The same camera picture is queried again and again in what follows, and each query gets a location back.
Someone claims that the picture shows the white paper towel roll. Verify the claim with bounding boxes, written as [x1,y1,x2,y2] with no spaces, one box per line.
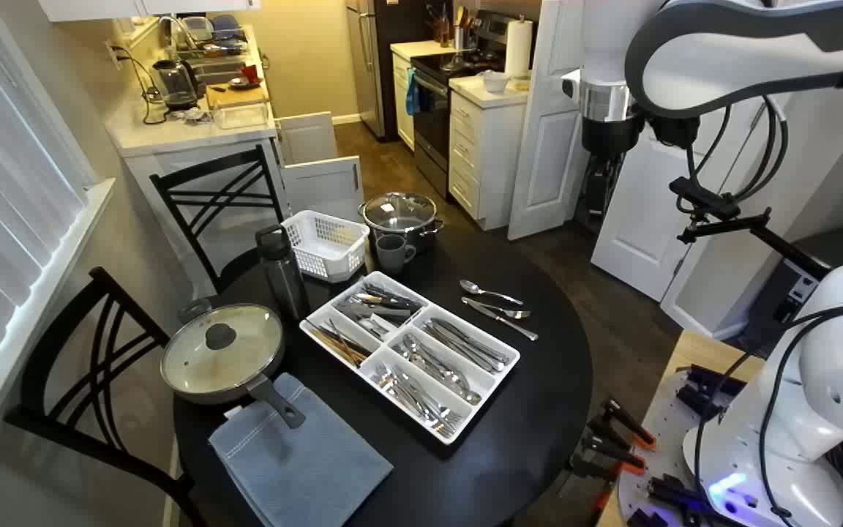
[504,17,535,81]

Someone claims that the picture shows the wooden cutting board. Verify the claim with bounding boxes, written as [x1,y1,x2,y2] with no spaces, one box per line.
[202,81,271,112]

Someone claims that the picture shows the white window blinds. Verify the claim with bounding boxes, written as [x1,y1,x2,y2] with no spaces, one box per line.
[0,0,103,413]

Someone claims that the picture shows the black blue bar clamp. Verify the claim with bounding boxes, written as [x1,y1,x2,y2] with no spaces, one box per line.
[672,361,751,421]
[636,470,718,527]

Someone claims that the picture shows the white plastic basket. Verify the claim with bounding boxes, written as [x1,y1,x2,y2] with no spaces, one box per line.
[279,208,374,287]

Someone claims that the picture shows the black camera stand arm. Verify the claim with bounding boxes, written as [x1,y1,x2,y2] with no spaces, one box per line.
[668,172,833,283]

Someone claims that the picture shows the black steel stove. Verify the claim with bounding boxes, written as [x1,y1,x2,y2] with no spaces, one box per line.
[407,46,507,192]

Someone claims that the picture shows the grey frying pan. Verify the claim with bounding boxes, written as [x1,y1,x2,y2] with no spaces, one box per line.
[154,301,311,431]

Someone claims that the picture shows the blue dish cloth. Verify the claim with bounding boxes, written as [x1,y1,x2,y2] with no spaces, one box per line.
[208,368,397,527]

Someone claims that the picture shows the stainless steel refrigerator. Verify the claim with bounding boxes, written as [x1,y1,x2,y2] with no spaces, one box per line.
[341,0,394,140]

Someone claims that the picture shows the small white bowl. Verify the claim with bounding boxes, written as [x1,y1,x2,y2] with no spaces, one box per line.
[476,66,511,97]

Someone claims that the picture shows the glass pot lid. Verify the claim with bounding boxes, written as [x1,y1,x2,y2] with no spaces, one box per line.
[359,191,441,235]

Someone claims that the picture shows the black controller box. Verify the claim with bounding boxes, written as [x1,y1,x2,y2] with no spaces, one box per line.
[732,224,843,361]

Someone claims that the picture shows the black round table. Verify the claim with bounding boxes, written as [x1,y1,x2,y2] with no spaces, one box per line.
[170,229,595,527]

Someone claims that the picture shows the dark water bottle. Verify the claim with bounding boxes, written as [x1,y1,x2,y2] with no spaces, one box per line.
[255,223,314,325]

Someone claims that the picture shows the silver fork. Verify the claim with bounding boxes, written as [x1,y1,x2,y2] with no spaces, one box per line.
[473,299,532,321]

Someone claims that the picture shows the brown handled knife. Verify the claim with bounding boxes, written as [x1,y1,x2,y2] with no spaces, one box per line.
[308,318,372,368]

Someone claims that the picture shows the white cabinet panel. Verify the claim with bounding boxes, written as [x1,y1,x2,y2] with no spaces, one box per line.
[271,107,341,167]
[279,153,366,223]

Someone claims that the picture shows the black orange-tipped clamp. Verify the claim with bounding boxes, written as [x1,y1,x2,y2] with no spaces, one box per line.
[564,426,650,484]
[592,393,659,454]

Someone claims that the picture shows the white cutlery tray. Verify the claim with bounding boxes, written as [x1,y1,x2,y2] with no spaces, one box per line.
[299,270,523,447]

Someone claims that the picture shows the white window sill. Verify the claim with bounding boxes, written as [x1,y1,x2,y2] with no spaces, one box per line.
[0,178,116,491]

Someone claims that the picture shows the white drawer cabinet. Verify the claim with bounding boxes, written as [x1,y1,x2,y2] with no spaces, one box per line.
[444,74,532,230]

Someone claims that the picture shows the cream pan lid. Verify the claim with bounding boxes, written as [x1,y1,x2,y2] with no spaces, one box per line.
[159,301,287,399]

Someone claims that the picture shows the stainless steel pot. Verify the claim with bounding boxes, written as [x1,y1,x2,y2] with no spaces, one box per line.
[359,198,444,264]

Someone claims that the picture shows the white closet door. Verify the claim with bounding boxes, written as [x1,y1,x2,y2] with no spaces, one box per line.
[592,115,785,339]

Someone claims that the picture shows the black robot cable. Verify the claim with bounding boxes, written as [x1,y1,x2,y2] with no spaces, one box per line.
[680,90,843,527]

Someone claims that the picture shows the white panelled door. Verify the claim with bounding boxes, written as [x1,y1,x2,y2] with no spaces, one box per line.
[507,0,630,243]

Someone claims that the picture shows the grey mug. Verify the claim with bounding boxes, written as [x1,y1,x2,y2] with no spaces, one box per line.
[372,230,421,276]

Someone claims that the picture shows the silver spoon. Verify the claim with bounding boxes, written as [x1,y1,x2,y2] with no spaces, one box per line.
[457,277,527,311]

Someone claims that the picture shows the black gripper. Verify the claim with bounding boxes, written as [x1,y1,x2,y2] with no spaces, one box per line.
[577,115,643,235]

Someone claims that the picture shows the black wooden chair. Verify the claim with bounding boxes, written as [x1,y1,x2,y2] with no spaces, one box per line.
[3,264,211,527]
[150,142,287,296]

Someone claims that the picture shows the white kitchen counter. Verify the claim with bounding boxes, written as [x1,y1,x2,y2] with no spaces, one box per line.
[103,22,284,296]

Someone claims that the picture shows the white wall cabinet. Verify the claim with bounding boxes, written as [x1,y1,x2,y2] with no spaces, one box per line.
[37,0,262,22]

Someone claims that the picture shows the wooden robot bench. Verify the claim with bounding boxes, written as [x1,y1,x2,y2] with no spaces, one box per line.
[595,328,843,527]

